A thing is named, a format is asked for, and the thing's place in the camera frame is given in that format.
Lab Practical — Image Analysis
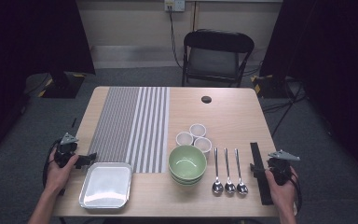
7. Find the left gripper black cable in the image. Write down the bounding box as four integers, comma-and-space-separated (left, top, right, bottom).
42, 138, 62, 189

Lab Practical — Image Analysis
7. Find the person's left hand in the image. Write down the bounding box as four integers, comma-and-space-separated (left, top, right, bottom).
45, 148, 80, 194

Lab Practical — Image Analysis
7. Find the metal spoon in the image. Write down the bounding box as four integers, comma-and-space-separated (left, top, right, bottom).
212, 147, 225, 196
223, 147, 237, 195
234, 147, 249, 196

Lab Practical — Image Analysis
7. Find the black stand base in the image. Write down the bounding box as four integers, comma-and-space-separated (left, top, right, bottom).
38, 72, 87, 100
251, 74, 295, 100

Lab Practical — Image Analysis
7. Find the black socket cable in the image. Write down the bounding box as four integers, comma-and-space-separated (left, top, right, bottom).
167, 6, 185, 70

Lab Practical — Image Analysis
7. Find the thin black stand leg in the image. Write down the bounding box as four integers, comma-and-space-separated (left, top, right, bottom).
271, 82, 304, 138

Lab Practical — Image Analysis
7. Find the white wall socket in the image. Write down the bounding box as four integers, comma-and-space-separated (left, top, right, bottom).
163, 0, 186, 13

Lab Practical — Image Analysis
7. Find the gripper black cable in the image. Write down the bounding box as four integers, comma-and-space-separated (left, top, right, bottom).
42, 138, 62, 189
287, 169, 303, 216

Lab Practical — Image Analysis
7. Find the white square plate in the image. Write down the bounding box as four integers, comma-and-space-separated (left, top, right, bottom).
78, 161, 133, 210

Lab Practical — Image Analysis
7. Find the person's right hand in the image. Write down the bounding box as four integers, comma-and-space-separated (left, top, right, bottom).
265, 169, 299, 216

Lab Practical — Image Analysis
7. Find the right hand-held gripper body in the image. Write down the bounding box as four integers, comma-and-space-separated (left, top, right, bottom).
267, 149, 301, 186

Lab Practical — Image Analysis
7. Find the black folding chair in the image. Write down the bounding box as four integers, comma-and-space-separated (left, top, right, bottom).
181, 28, 255, 88

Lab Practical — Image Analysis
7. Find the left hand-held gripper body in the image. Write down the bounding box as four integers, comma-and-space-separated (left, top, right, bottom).
54, 133, 80, 169

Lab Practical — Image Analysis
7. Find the wall conduit pipe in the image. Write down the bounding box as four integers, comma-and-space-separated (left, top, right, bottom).
192, 1, 198, 31

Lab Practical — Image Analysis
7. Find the grey striped placemat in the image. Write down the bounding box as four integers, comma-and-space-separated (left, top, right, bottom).
87, 86, 171, 174

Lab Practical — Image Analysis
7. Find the dark curtain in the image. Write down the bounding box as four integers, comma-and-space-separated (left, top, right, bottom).
0, 0, 96, 160
259, 0, 358, 188

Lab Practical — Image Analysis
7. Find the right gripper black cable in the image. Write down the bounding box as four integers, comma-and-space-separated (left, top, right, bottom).
287, 169, 303, 216

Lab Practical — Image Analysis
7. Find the white cup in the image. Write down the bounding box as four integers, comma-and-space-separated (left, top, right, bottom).
175, 131, 195, 147
188, 123, 208, 139
193, 136, 213, 155

